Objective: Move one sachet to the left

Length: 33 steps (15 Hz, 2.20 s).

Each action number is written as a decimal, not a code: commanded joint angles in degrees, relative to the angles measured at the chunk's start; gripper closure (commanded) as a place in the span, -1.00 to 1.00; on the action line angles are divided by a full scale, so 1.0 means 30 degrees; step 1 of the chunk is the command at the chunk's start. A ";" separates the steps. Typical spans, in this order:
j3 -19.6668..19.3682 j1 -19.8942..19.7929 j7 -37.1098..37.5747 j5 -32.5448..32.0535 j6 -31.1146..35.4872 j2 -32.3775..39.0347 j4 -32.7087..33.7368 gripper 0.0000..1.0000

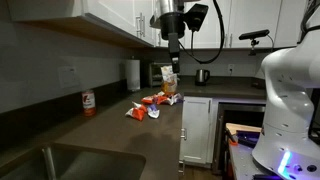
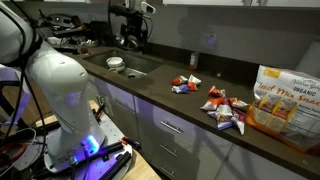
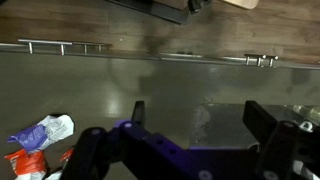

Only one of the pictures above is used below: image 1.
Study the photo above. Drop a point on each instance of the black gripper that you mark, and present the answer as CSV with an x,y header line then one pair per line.
x,y
172,25

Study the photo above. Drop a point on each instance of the red snack sachet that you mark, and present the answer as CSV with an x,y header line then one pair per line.
x,y
147,99
140,106
162,99

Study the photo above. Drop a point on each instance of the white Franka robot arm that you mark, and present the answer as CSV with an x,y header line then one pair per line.
x,y
286,113

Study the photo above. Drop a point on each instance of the purple and white sachet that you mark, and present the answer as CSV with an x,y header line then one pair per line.
x,y
153,111
176,98

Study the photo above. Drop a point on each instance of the red and white sachet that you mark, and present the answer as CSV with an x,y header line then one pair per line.
x,y
136,113

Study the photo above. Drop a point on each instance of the silver toaster oven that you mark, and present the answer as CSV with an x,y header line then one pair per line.
x,y
155,74

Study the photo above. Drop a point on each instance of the trail mix snack bag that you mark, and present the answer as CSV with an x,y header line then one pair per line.
x,y
169,81

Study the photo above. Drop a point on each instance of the steel electric kettle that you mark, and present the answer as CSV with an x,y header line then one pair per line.
x,y
201,77

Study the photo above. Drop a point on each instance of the white paper towel roll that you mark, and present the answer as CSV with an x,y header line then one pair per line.
x,y
133,75

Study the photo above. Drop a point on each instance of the white lower cabinet door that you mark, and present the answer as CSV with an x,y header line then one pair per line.
x,y
196,130

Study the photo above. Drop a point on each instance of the white upper cabinet row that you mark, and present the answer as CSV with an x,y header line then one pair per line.
x,y
253,20

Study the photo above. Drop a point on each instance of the red and white canister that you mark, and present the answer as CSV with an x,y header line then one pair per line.
x,y
88,103

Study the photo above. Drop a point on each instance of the wooden board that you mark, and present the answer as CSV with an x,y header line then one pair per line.
x,y
243,127

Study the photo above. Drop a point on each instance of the black clamp tool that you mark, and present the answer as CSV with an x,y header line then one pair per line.
x,y
245,137

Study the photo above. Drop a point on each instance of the metal robot mounting table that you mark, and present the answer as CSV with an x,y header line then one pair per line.
x,y
241,160

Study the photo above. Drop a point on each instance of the steel kitchen sink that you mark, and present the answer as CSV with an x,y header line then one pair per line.
x,y
100,163

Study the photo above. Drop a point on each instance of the metal sink faucet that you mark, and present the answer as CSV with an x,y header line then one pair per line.
x,y
49,163

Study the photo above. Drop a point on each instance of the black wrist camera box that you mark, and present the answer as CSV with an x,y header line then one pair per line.
x,y
196,16

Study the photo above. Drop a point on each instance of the white wall outlet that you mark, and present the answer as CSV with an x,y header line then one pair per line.
x,y
230,68

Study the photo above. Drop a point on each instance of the black camera on stand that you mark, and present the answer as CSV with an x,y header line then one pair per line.
x,y
254,35

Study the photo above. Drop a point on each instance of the white wall switch plate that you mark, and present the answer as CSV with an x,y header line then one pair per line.
x,y
68,76

